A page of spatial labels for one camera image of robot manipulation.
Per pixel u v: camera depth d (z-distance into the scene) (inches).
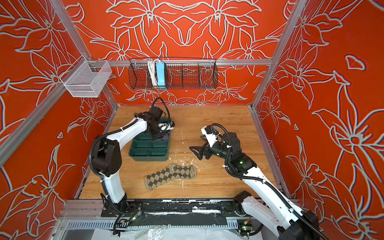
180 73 38.3
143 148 34.4
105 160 19.5
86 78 36.4
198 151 24.3
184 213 28.6
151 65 34.5
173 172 33.5
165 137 36.5
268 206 18.1
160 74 35.2
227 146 20.7
